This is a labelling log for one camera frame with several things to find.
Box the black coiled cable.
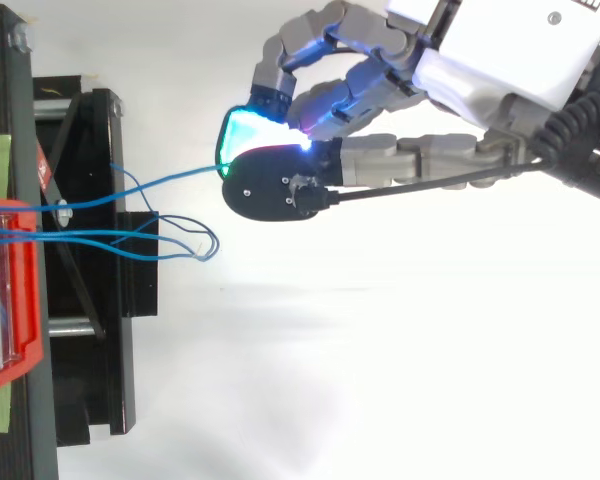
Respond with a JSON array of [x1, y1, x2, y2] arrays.
[[532, 79, 600, 166]]

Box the red plastic bin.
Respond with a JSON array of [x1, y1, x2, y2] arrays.
[[0, 197, 45, 397]]

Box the thin black cable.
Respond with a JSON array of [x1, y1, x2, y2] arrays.
[[324, 158, 556, 207]]

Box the black stand with green tape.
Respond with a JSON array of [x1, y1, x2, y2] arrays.
[[0, 3, 160, 480]]

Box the blue cable bundle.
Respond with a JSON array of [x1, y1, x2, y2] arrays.
[[0, 162, 220, 264]]

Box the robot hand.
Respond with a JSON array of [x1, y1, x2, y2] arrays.
[[214, 0, 600, 222]]

